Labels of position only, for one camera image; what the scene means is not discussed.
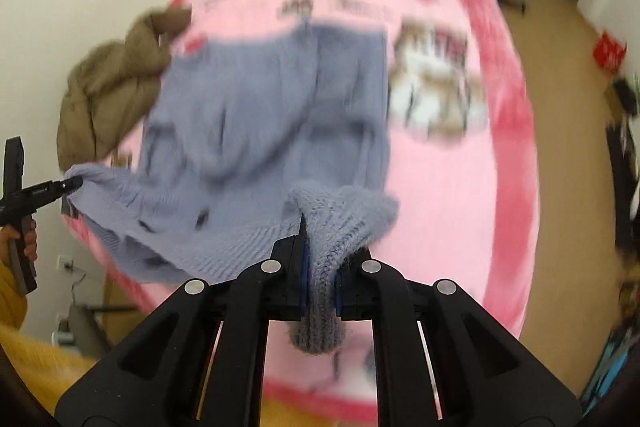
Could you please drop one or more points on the clutter pile by wall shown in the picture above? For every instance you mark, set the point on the clutter pile by wall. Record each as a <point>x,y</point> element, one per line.
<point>622,136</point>

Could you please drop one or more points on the pink cartoon bed blanket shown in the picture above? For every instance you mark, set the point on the pink cartoon bed blanket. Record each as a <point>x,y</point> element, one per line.
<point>468,208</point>

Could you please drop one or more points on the lavender knit hooded cardigan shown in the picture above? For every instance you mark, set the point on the lavender knit hooded cardigan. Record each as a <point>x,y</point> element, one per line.
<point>251,142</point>

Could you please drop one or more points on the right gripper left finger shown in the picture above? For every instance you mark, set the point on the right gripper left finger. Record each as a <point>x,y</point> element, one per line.
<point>199,358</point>

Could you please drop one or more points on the brown puffer jacket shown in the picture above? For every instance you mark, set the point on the brown puffer jacket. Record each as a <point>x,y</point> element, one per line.
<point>114,86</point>

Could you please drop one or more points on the red shopping bag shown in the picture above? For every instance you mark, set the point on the red shopping bag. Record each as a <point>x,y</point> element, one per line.
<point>609,53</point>

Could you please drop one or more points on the yellow sweater left forearm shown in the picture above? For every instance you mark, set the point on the yellow sweater left forearm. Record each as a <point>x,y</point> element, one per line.
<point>47,371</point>

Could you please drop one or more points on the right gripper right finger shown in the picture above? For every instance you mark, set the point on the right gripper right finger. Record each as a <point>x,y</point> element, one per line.
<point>441,359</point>

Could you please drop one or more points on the wall power outlet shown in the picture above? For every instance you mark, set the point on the wall power outlet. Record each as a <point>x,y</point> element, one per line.
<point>65,264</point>

